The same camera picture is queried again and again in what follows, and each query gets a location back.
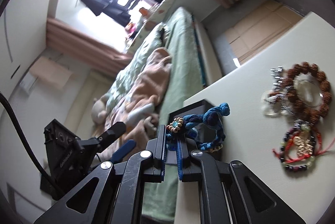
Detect blue braided bead bracelet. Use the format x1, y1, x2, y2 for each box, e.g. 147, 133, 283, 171
166, 102, 232, 153

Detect red string bead bracelet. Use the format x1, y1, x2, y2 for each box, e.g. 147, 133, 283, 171
272, 129, 335, 165

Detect black jewelry box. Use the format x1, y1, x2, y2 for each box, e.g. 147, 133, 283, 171
167, 100, 230, 166

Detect beige plush toy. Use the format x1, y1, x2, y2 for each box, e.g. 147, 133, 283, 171
91, 94, 109, 125

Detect pink blanket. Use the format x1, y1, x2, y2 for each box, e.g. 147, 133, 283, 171
94, 47, 172, 161

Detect brown curtain left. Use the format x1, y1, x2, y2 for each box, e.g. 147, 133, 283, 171
46, 18, 133, 77

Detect green bed sheet mattress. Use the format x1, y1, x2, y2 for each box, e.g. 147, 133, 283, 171
141, 7, 203, 223

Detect green floral quilt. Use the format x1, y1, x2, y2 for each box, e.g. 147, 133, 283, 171
106, 23, 168, 114

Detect black hanging clothes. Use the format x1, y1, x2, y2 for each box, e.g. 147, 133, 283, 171
80, 0, 131, 27

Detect black cable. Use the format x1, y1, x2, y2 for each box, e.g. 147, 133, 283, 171
0, 91, 52, 185

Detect silver chain bracelet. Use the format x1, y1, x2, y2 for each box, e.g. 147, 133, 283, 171
269, 65, 294, 116

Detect brown rudraksha bead bracelet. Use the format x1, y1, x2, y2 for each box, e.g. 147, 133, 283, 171
283, 61, 333, 124

